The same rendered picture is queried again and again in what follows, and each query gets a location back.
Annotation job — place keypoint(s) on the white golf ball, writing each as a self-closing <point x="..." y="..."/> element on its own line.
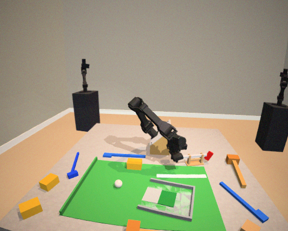
<point x="118" y="183"/>

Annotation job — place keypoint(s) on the green flat mat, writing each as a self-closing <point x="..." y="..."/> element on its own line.
<point x="99" y="200"/>

